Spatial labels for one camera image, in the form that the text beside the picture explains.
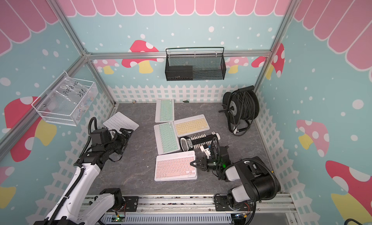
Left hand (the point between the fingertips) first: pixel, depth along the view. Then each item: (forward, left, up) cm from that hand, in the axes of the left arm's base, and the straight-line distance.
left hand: (132, 138), depth 80 cm
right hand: (-11, -33, -10) cm, 36 cm away
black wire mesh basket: (+42, -35, +18) cm, 57 cm away
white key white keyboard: (+25, +22, -17) cm, 37 cm away
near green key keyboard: (+11, -15, -17) cm, 25 cm away
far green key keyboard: (+35, -11, -16) cm, 40 cm away
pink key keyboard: (-11, -24, -13) cm, 29 cm away
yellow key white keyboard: (+21, -32, -16) cm, 42 cm away
